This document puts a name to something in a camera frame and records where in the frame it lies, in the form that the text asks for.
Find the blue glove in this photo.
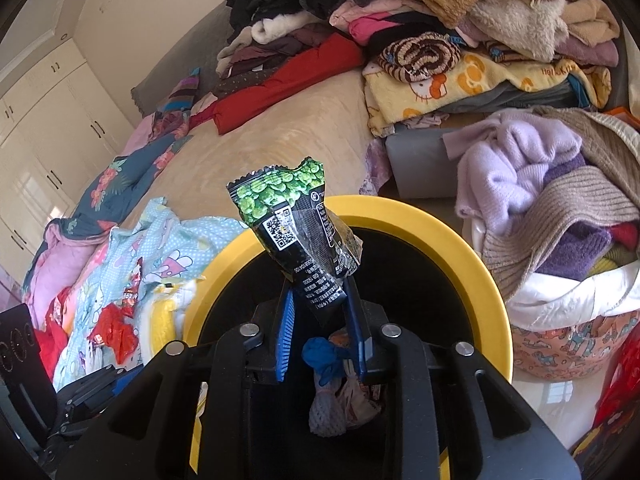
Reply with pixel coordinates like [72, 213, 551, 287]
[301, 337, 351, 386]

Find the white printed plastic bag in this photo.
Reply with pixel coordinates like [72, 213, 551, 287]
[330, 330, 383, 428]

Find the lavender sweater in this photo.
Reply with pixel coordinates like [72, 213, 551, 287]
[442, 107, 588, 236]

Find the green black snack packet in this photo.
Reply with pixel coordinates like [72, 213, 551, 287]
[226, 157, 363, 328]

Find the white wardrobe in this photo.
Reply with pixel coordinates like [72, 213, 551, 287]
[0, 35, 136, 256]

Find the red plastic bag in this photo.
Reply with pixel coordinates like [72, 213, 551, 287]
[89, 304, 139, 376]

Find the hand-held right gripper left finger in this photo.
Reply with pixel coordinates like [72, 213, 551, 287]
[55, 287, 301, 480]

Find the striped pillow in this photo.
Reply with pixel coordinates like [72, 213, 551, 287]
[152, 67, 201, 136]

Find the dark dotted garment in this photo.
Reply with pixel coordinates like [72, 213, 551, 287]
[215, 42, 306, 101]

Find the dark red packet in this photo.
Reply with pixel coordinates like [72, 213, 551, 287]
[122, 257, 147, 311]

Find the mauve garment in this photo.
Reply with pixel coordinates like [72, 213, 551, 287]
[555, 40, 621, 68]

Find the light blue cartoon blanket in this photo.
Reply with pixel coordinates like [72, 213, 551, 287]
[50, 197, 251, 391]

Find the cream fleece garment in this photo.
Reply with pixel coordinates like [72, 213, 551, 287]
[470, 0, 568, 61]

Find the lilac patterned cloth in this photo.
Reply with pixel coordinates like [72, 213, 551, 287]
[359, 137, 396, 197]

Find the bed with beige sheet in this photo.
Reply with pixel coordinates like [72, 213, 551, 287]
[150, 67, 388, 226]

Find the red knit garment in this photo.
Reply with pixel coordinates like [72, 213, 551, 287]
[607, 220, 640, 251]

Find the white satin cloth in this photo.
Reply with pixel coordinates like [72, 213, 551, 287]
[462, 215, 640, 318]

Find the grey padded headboard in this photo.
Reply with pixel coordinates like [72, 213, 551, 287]
[131, 2, 236, 116]

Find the beige fleece garment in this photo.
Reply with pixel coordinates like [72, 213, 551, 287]
[557, 0, 621, 48]

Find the pink garment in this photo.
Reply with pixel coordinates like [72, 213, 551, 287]
[330, 2, 461, 48]

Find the blue floral quilt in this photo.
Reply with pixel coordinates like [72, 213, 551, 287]
[22, 132, 193, 321]

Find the pink patterned laundry basket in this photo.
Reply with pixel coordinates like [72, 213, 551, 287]
[462, 210, 640, 381]

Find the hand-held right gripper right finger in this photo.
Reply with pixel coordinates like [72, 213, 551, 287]
[342, 280, 583, 480]

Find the brown striped knit garment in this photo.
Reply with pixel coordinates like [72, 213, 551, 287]
[376, 32, 462, 84]

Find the red padded garment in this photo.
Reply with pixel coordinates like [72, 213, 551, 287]
[190, 35, 368, 135]

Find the yellow rimmed black trash bin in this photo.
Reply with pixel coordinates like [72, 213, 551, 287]
[182, 194, 513, 480]

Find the white fleece garment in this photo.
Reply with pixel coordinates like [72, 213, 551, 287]
[250, 12, 321, 46]

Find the orange box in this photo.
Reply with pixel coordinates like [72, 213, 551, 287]
[607, 105, 640, 128]

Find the small white foam net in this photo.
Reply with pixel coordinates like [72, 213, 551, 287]
[308, 382, 348, 436]

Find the purple knit garment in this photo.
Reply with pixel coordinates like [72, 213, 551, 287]
[540, 152, 613, 281]

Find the yellow cartoon blanket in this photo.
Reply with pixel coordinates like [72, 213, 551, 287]
[362, 50, 613, 138]

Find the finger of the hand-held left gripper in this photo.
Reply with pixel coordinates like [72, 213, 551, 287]
[52, 364, 146, 413]
[37, 407, 108, 466]

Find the red cartoon garment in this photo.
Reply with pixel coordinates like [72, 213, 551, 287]
[35, 290, 71, 366]

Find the red patterned bag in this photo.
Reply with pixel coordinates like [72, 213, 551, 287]
[570, 342, 640, 480]

